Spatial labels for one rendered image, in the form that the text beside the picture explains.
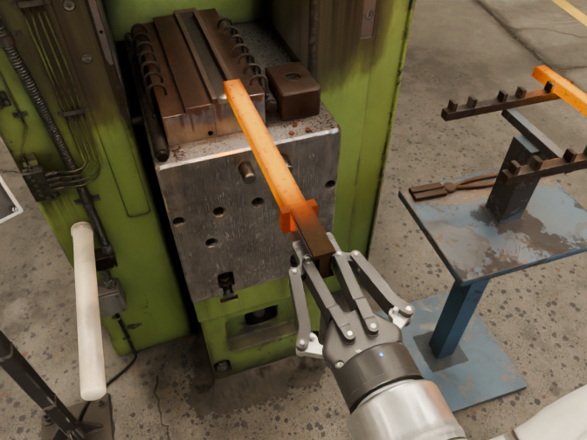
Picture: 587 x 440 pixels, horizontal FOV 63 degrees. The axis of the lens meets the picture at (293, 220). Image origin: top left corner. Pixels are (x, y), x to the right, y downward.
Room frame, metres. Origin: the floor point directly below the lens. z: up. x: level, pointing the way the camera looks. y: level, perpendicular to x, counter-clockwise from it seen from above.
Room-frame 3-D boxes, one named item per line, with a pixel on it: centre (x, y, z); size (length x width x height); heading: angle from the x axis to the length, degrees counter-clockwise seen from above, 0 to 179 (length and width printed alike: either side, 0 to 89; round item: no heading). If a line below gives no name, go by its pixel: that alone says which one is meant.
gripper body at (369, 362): (0.23, -0.07, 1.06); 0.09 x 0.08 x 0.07; 19
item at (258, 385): (0.74, 0.14, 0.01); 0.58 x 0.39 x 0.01; 110
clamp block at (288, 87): (0.90, 0.00, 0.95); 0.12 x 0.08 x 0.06; 20
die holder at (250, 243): (1.01, 0.17, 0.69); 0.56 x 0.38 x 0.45; 20
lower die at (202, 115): (0.98, 0.22, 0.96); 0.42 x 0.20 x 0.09; 20
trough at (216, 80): (0.99, 0.20, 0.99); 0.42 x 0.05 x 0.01; 20
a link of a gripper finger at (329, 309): (0.29, -0.03, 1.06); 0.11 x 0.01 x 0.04; 24
